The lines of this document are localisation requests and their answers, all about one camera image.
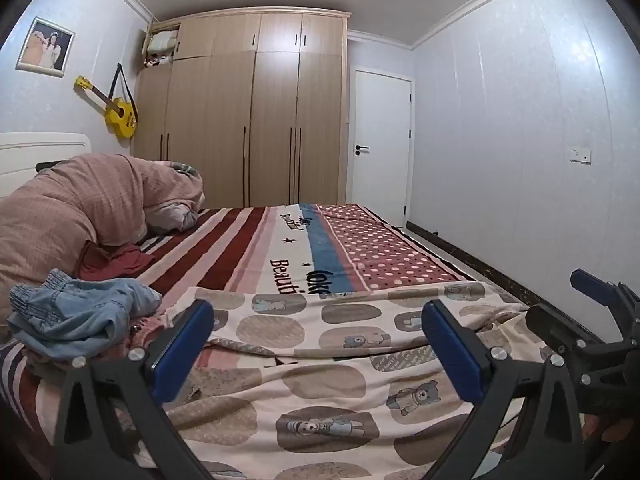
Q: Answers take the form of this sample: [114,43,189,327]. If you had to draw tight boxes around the blue denim pants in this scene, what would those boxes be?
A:
[7,269,163,361]

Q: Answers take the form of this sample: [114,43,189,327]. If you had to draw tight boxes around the black guitar strap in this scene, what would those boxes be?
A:
[107,63,137,121]

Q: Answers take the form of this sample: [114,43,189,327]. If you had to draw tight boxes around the wooden wardrobe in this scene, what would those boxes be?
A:
[133,10,352,209]

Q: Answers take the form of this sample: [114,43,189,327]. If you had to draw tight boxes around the dark red cloth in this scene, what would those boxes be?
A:
[77,241,157,282]

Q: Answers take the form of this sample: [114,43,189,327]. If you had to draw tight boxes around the white door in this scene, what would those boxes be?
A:
[351,68,414,229]

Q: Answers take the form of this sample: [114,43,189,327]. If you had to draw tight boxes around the yellow guitar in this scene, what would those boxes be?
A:
[75,75,138,138]

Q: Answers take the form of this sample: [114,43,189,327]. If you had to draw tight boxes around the pink duvet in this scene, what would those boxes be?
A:
[0,154,206,343]

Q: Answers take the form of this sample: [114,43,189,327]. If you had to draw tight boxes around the framed wall picture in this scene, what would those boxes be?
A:
[15,16,77,79]

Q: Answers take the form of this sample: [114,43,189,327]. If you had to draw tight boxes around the beige bear-print blanket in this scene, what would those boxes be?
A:
[162,280,553,480]

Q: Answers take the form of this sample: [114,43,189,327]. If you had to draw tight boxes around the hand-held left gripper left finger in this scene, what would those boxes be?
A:
[52,299,216,480]

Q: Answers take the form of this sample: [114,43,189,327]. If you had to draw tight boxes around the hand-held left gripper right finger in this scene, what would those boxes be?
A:
[421,299,586,480]

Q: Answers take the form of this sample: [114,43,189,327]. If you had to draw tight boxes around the folded linens in wardrobe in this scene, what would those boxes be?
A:
[147,31,179,56]

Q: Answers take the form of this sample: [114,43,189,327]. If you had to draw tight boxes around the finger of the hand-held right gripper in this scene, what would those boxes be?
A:
[525,304,608,363]
[570,268,640,341]

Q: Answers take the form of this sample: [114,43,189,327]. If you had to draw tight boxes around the white headboard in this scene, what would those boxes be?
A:
[0,132,94,196]

